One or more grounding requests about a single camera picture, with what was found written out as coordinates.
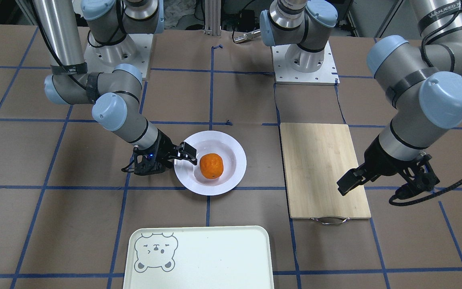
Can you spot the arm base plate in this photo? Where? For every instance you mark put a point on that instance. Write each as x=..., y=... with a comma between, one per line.
x=294, y=66
x=136, y=50

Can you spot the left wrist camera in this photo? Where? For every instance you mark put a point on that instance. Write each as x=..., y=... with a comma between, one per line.
x=420, y=177

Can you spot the white round plate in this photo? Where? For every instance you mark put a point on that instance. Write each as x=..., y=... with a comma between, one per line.
x=233, y=163

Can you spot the orange fruit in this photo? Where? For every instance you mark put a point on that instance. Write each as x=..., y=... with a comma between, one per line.
x=211, y=166

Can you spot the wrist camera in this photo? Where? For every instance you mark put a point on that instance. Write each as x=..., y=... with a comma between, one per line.
x=144, y=163
x=420, y=177

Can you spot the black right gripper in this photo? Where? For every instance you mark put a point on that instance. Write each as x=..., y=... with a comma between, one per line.
x=164, y=147

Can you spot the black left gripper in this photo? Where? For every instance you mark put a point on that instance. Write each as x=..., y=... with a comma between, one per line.
x=380, y=161

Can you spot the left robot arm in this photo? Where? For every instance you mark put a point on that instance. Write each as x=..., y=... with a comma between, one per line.
x=425, y=86

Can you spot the cream bear tray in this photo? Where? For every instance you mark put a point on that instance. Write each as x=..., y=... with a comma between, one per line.
x=221, y=257

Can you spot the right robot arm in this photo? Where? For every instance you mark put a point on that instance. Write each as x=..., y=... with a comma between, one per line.
x=114, y=95

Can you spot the aluminium frame post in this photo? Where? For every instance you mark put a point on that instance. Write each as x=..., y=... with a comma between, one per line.
x=212, y=17

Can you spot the wooden cutting board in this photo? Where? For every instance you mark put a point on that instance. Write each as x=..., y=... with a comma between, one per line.
x=316, y=156

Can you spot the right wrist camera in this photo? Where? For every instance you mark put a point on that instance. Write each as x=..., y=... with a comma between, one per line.
x=144, y=163

